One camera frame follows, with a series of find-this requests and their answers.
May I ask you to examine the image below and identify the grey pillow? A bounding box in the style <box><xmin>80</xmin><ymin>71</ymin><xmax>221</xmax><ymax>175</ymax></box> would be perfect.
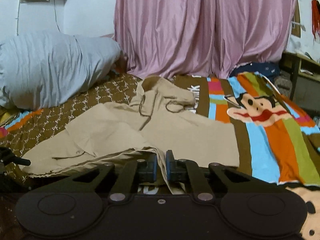
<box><xmin>0</xmin><ymin>30</ymin><xmax>123</xmax><ymax>110</ymax></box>

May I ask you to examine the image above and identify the navy patterned cloth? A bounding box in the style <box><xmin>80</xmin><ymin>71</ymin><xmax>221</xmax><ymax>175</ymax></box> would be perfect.
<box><xmin>231</xmin><ymin>61</ymin><xmax>280</xmax><ymax>78</ymax></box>

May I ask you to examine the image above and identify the red wall poster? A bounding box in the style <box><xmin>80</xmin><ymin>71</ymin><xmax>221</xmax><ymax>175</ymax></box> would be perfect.
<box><xmin>311</xmin><ymin>0</ymin><xmax>320</xmax><ymax>41</ymax></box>

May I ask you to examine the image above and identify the wooden shelf unit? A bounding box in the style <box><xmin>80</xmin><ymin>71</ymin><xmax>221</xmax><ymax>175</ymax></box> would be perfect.
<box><xmin>279</xmin><ymin>51</ymin><xmax>320</xmax><ymax>105</ymax></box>

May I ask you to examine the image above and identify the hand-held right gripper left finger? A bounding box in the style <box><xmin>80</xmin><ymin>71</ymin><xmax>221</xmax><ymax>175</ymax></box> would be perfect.
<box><xmin>65</xmin><ymin>153</ymin><xmax>158</xmax><ymax>203</ymax></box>

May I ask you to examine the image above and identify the beige hooded jacket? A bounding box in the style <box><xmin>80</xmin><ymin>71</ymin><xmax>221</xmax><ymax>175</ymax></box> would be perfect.
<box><xmin>19</xmin><ymin>76</ymin><xmax>240</xmax><ymax>196</ymax></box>

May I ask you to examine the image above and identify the grey patterned bag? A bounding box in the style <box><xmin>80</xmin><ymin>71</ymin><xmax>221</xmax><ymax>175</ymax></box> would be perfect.
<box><xmin>273</xmin><ymin>75</ymin><xmax>293</xmax><ymax>96</ymax></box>

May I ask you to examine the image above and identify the pink curtain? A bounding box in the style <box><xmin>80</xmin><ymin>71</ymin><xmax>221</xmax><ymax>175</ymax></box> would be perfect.
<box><xmin>114</xmin><ymin>0</ymin><xmax>298</xmax><ymax>79</ymax></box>

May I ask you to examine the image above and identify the black wall cable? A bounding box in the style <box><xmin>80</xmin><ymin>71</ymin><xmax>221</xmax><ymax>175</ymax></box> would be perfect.
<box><xmin>53</xmin><ymin>0</ymin><xmax>66</xmax><ymax>33</ymax></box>

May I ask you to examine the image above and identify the colourful printed blanket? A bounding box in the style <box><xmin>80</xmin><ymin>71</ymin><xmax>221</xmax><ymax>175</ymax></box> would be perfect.
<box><xmin>0</xmin><ymin>70</ymin><xmax>320</xmax><ymax>240</ymax></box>

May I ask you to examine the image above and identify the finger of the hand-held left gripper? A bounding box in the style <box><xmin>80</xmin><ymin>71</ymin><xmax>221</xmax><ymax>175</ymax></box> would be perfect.
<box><xmin>0</xmin><ymin>147</ymin><xmax>32</xmax><ymax>167</ymax></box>

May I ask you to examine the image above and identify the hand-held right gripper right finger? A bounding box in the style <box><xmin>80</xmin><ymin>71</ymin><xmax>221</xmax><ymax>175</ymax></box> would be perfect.
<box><xmin>165</xmin><ymin>150</ymin><xmax>253</xmax><ymax>203</ymax></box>

